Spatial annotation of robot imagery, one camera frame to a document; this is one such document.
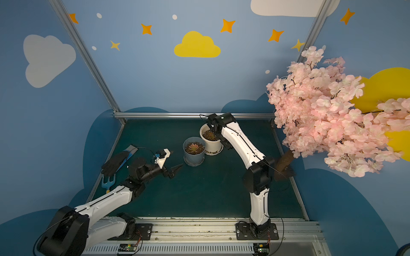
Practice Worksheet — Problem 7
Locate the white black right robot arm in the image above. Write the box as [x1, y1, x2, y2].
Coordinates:
[206, 113, 275, 235]

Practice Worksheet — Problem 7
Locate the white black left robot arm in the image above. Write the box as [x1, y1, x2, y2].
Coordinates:
[33, 156, 183, 256]

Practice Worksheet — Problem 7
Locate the dark succulent in white pot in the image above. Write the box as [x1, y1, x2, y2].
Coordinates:
[202, 130, 218, 141]

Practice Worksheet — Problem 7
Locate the red-green succulent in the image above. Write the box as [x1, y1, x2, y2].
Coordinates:
[185, 142, 205, 155]

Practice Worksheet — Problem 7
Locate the white plant pot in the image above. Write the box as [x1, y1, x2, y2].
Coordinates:
[199, 124, 224, 152]

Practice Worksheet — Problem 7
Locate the blue-grey plant pot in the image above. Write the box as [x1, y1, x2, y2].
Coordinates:
[183, 137, 206, 166]

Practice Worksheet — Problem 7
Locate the white pot saucer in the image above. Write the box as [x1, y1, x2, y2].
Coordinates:
[205, 148, 223, 156]

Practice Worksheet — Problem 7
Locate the blue grey trowel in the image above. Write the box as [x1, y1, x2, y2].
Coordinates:
[117, 145, 138, 170]

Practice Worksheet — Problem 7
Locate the black garden glove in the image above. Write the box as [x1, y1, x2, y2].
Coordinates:
[101, 154, 120, 177]

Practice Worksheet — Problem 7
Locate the blue garden hand fork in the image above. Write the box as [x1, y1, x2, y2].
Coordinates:
[101, 175, 116, 194]

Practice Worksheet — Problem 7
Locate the left green circuit board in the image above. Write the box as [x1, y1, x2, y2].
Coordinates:
[117, 244, 138, 253]

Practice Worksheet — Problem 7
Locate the green circuit board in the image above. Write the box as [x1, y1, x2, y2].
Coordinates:
[117, 244, 138, 253]
[253, 243, 270, 256]

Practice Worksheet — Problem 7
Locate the pink blossom artificial tree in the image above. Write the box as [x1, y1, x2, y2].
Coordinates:
[266, 47, 410, 178]

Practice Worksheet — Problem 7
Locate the right green circuit board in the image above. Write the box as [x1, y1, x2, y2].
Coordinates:
[253, 243, 270, 256]

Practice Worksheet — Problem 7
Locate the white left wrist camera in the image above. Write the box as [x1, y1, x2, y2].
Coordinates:
[154, 149, 171, 169]

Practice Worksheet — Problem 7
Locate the aluminium frame rail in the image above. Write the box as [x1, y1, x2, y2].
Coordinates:
[113, 112, 274, 119]

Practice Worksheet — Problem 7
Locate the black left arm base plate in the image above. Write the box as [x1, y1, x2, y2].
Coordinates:
[108, 223, 153, 241]

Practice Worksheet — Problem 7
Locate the brown tree base plate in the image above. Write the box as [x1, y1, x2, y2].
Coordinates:
[274, 165, 296, 181]

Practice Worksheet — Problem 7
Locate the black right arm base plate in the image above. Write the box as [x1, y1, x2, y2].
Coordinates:
[235, 221, 279, 241]

